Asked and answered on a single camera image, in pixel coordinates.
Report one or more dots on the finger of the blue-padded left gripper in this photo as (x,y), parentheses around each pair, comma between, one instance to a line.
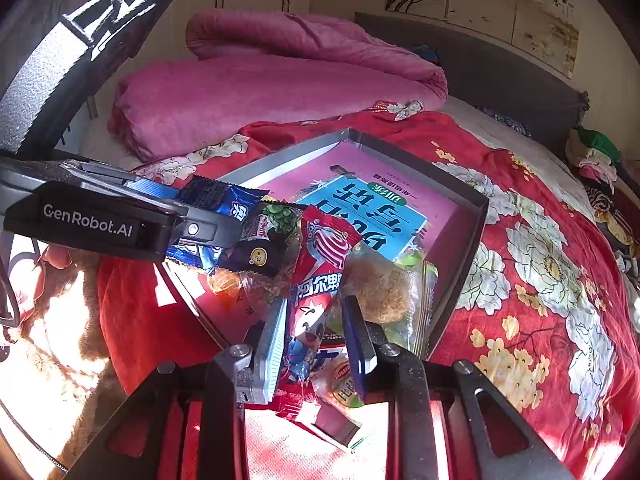
(145,185)

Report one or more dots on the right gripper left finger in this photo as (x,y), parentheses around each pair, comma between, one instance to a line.
(268,341)

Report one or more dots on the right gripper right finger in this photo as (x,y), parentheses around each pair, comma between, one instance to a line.
(360,349)

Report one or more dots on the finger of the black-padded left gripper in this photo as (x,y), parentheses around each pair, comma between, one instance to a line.
(204,227)

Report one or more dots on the clear round pastry packet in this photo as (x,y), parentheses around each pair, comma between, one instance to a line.
(332,381)

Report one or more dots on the dark blue snack packet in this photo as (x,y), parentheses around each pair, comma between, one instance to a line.
(230,200)

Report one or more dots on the orange long cracker packet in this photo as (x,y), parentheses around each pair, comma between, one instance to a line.
(252,291)

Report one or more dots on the black green pea snack packet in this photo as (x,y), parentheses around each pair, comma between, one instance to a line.
(265,241)

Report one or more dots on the clear shredded snack packet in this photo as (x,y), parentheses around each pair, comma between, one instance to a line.
(399,297)

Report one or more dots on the red candy packet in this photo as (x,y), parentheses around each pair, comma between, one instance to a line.
(325,243)

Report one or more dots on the person's left hand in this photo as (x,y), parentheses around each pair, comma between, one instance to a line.
(57,256)

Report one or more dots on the pink and blue book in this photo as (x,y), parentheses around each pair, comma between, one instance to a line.
(399,204)

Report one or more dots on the pink plush blanket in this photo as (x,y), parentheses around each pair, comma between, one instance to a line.
(249,66)

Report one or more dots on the red floral quilt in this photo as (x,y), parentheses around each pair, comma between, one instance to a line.
(543,311)

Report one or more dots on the pile of folded clothes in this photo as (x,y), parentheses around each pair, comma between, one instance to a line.
(612,193)

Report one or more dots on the dark bed headboard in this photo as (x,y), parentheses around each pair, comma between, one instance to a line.
(485,75)

